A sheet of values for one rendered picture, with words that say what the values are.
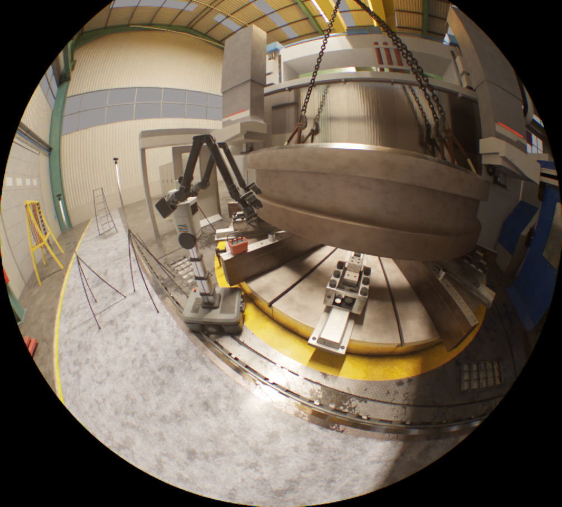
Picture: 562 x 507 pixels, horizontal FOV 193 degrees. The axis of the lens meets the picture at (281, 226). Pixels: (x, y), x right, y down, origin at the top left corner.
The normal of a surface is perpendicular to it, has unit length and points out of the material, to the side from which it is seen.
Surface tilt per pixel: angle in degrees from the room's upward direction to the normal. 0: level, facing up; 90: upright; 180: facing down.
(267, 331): 0
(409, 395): 0
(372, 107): 90
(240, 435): 0
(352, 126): 90
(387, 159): 90
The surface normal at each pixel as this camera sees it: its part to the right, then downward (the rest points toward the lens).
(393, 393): -0.02, -0.92
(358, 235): -0.51, 0.33
